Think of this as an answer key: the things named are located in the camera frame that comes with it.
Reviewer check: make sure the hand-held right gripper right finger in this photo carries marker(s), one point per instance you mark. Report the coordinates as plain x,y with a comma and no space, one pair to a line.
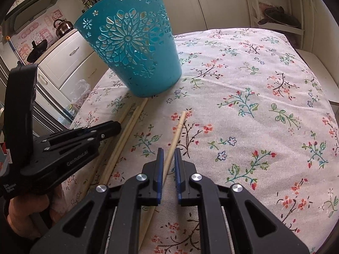
178,174

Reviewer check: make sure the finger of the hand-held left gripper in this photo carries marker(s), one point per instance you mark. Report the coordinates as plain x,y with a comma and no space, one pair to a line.
79,143
106,127

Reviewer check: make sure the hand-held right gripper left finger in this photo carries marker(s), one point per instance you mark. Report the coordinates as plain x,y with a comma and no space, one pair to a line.
159,169

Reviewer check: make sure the bundle of wooden chopsticks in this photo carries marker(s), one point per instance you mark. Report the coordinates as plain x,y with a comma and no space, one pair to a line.
127,129

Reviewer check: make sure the single wooden chopstick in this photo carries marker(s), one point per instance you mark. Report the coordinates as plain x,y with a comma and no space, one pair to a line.
176,135

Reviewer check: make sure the teal perforated plastic basket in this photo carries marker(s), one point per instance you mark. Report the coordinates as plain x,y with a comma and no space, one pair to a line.
137,66

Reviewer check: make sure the person's left hand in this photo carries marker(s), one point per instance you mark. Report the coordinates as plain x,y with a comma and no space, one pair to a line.
29,209

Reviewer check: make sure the clear plastic bag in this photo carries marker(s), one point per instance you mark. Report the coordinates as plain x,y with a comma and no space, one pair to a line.
79,95

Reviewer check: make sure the floral tablecloth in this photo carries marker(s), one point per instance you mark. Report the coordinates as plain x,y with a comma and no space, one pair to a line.
238,124

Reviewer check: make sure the black wok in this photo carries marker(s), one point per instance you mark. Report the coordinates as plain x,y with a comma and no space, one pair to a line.
37,51

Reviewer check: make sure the steel kettle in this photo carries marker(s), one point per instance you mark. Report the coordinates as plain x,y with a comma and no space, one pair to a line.
63,29

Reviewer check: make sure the white base cabinets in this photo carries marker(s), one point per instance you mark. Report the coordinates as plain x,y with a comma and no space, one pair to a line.
212,2

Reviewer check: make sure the white wooden stool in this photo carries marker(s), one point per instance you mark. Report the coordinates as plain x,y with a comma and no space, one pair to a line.
313,63

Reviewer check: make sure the black frying pan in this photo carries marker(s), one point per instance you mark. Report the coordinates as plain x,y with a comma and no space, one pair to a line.
280,18

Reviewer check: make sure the silver sliding door frame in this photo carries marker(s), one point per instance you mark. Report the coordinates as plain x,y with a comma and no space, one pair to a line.
45,111

